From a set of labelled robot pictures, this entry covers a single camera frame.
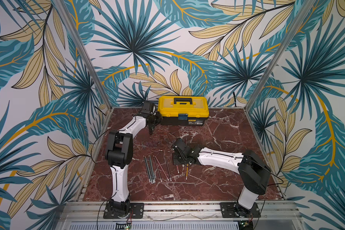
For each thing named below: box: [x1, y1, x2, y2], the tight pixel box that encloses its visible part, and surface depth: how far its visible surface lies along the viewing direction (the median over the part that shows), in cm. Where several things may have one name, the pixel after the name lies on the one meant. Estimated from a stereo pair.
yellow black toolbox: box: [157, 95, 210, 127], surface depth 99 cm
